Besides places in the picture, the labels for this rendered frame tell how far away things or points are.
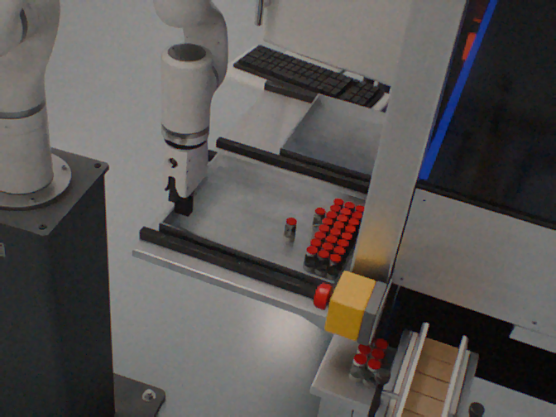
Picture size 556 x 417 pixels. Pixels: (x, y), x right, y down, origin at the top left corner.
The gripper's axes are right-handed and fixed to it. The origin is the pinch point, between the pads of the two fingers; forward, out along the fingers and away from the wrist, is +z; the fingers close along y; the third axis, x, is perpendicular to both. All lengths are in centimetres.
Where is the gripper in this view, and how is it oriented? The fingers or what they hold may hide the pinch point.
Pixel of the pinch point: (184, 203)
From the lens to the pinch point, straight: 144.6
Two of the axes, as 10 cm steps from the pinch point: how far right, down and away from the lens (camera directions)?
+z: -0.9, 7.8, 6.2
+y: 3.5, -5.6, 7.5
